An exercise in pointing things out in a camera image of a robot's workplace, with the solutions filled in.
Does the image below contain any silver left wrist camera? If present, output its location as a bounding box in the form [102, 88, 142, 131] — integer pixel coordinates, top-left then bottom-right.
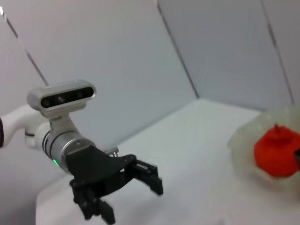
[27, 79, 97, 119]

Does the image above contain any red-orange toy orange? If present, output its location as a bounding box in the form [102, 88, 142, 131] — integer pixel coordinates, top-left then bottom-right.
[254, 124, 300, 178]

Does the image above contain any black mesh pen holder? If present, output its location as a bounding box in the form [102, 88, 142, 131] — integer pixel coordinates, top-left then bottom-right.
[293, 147, 300, 170]

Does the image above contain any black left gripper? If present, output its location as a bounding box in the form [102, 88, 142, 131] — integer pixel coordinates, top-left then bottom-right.
[65, 145, 164, 225]

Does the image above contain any translucent wavy fruit plate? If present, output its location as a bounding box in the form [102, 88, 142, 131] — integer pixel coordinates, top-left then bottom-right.
[227, 105, 300, 186]

